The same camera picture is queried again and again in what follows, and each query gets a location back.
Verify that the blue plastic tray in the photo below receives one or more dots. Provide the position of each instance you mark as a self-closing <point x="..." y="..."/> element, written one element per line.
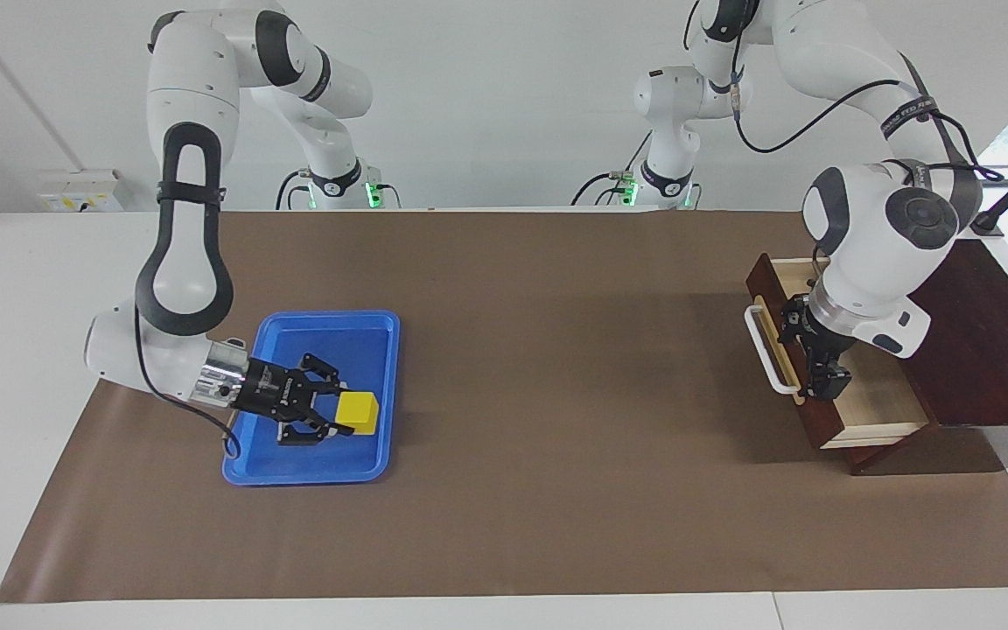
<point x="311" y="464"/>

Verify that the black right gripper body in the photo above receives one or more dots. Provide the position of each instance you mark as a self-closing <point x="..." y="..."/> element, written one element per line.
<point x="272" y="392"/>

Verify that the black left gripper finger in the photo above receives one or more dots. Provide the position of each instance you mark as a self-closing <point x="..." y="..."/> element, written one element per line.
<point x="829" y="381"/>
<point x="793" y="322"/>

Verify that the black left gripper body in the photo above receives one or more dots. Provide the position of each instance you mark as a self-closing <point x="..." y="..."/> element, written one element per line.
<point x="823" y="337"/>

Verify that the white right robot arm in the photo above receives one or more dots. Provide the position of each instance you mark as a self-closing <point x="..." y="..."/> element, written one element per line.
<point x="185" y="271"/>

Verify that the white wall socket box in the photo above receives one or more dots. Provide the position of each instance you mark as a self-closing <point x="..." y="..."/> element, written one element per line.
<point x="80" y="194"/>

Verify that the yellow cube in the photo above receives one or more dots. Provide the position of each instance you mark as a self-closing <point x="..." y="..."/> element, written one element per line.
<point x="357" y="413"/>

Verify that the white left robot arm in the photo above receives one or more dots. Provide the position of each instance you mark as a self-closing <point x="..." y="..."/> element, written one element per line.
<point x="880" y="236"/>

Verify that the dark wooden drawer cabinet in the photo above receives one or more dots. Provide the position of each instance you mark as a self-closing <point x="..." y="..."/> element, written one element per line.
<point x="880" y="402"/>

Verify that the brown table mat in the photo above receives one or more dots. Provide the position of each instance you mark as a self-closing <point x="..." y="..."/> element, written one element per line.
<point x="556" y="437"/>

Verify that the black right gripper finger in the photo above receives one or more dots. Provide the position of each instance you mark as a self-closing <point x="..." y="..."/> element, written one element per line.
<point x="322" y="374"/>
<point x="311" y="430"/>

